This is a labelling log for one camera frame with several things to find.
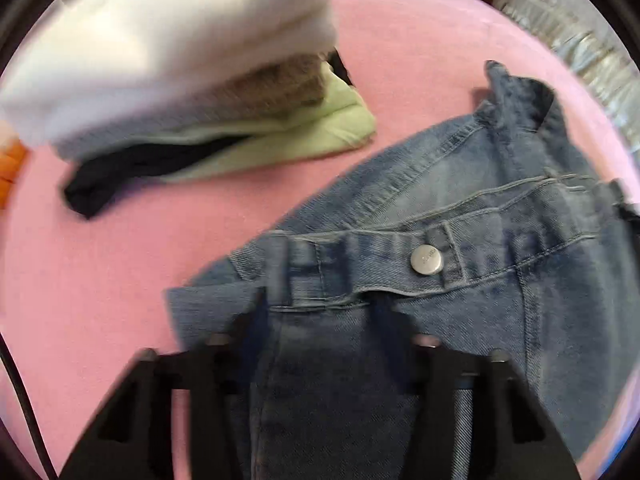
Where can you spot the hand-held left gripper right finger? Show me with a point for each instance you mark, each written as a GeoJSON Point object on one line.
{"type": "Point", "coordinates": [440, 375]}

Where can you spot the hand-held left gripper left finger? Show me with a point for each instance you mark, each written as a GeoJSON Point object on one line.
{"type": "Point", "coordinates": [220, 375]}

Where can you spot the blue denim jacket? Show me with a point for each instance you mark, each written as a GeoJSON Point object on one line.
{"type": "Point", "coordinates": [500, 200]}

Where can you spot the stack of folded clothes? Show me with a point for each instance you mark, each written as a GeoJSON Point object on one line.
{"type": "Point", "coordinates": [150, 35]}

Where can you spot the bed with pink sheet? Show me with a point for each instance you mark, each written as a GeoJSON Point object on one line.
{"type": "Point", "coordinates": [125, 270]}

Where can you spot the folded black garment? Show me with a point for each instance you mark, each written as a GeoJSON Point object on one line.
{"type": "Point", "coordinates": [125, 172]}

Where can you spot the folded light grey garment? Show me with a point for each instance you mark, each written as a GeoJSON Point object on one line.
{"type": "Point", "coordinates": [115, 140]}

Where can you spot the folded light green garment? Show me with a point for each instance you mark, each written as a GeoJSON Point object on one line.
{"type": "Point", "coordinates": [310, 130]}

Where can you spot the folded taupe knit garment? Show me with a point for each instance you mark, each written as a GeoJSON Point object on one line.
{"type": "Point", "coordinates": [285, 85]}

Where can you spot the white lace-covered furniture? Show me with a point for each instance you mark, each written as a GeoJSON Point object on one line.
{"type": "Point", "coordinates": [575, 35]}

